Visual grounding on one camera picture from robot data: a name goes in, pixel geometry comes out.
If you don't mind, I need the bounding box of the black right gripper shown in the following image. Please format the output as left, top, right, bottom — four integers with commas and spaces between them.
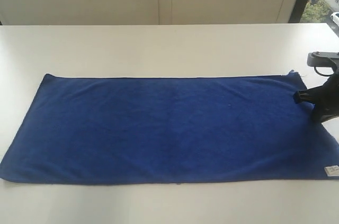
293, 71, 338, 123

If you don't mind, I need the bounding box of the blue towel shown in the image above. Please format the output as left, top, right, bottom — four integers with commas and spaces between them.
1, 72, 338, 185

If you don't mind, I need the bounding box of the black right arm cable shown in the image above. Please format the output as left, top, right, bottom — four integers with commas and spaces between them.
314, 65, 334, 77

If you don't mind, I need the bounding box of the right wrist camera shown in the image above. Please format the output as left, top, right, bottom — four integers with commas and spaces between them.
307, 51, 338, 70

